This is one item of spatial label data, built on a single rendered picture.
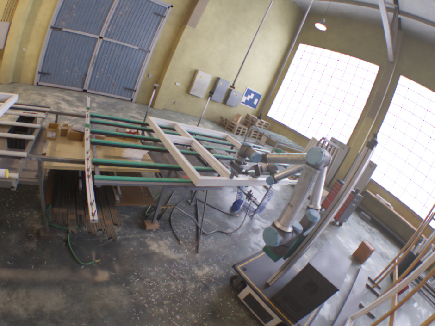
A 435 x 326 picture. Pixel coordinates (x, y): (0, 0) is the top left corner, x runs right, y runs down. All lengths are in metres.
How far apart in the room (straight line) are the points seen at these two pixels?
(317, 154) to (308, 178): 0.16
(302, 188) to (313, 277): 0.71
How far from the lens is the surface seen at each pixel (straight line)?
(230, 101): 9.85
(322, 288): 1.63
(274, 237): 1.36
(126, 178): 1.39
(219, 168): 1.99
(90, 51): 7.54
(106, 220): 1.81
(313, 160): 1.23
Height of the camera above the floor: 1.62
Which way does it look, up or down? 20 degrees down
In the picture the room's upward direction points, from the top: 25 degrees clockwise
